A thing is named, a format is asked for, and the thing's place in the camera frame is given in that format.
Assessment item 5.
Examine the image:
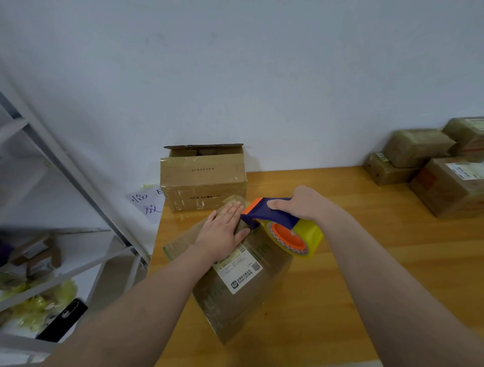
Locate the person's left hand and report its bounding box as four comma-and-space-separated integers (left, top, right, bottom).
194, 200, 253, 264

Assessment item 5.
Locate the person's right hand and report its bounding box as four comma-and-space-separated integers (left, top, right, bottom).
267, 186, 347, 229

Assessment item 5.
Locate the blue orange tape dispenser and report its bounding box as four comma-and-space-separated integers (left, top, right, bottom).
240, 197, 325, 258

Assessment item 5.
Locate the stack of cardboard boxes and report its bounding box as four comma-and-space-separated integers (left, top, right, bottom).
159, 143, 248, 213

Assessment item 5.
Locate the large green-printed cardboard box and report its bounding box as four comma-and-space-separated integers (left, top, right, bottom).
162, 194, 294, 346

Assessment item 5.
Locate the box barcode label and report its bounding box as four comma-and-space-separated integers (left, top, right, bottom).
363, 151, 421, 186

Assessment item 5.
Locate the small open-flap cardboard box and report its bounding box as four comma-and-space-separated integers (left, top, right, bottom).
382, 129, 457, 169

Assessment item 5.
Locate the cube red-printed cardboard box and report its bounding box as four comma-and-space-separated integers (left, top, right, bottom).
409, 157, 484, 220

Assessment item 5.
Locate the squat red-printed cardboard box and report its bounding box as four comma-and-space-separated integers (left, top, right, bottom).
442, 115, 484, 160

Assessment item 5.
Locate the person's right forearm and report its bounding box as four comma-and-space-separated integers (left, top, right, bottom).
325, 212, 484, 367

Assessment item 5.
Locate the person's left forearm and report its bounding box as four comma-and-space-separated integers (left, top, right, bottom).
41, 246, 213, 367

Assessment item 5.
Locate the wooden table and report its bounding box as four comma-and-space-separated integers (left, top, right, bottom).
147, 165, 484, 367

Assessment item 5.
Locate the grey metal shelf rack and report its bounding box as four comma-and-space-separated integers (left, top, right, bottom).
0, 79, 151, 356

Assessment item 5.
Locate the black mobile phone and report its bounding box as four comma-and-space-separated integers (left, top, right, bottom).
36, 297, 89, 343

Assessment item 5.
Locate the small open carton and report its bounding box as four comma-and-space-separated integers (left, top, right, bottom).
8, 233, 62, 278

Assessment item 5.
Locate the yellow plastic bag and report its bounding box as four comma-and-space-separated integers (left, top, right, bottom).
0, 276, 79, 331

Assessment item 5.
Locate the white paper wall sign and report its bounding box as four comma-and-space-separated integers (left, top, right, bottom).
127, 185, 166, 224

